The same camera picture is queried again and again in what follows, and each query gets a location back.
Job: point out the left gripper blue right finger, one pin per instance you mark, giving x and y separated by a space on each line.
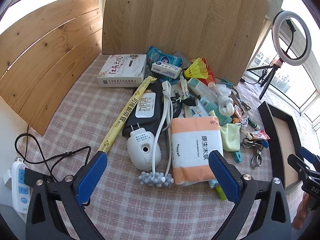
226 175

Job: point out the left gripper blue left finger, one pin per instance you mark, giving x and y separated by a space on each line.
88 177

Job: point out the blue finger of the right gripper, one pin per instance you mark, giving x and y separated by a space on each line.
310 157

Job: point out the blue cartoon packet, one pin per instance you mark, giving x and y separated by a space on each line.
213 183

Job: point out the blue clothespin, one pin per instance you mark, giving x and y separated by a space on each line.
237 156

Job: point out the metal keys carabiner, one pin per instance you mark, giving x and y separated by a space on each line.
257 148

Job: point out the green microfiber cloth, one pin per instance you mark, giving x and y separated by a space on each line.
230 135

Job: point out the orange white tissue pack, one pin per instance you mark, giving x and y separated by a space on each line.
192 141

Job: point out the white plastic bag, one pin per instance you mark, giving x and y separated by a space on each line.
224 102

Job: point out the yellow chopsticks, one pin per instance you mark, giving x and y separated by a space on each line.
123 116

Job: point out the lime green tube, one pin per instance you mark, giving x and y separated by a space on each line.
220 192

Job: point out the blue round tape measure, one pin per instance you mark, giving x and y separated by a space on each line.
263 142

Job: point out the coffee mate sachet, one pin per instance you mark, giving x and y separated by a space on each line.
259 135

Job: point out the person's right hand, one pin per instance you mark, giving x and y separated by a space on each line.
302 218

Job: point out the black storage tray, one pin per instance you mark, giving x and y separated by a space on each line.
284 140

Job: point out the green white lip balm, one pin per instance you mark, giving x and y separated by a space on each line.
252 123

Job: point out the white power strip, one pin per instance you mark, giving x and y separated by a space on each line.
20 191

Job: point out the teal lotion tube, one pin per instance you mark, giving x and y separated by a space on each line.
210 106

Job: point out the metal clamp clip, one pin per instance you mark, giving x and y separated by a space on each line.
238 100

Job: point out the black wet wipes pack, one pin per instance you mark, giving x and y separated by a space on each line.
148 112

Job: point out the black tripod stand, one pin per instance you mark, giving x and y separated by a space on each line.
265 79

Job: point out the white tube blue cap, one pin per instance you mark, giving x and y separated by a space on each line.
202 90

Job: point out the teal clothespin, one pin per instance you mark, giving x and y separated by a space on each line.
227 83

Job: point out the red packet pouch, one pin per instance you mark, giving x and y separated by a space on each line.
210 80

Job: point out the yellow shuttlecock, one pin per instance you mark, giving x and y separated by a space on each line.
197 70

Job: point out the white floral cardboard box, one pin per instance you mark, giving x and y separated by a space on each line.
122 71

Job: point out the white blue pill box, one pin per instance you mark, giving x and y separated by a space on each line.
166 69

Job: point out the slatted pine wood panel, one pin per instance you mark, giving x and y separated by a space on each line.
44 53

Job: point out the blue tissue packet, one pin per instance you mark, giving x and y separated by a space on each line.
154 55

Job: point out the large wooden board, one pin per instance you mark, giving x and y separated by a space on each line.
224 32

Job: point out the white ring light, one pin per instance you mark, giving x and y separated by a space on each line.
285 16

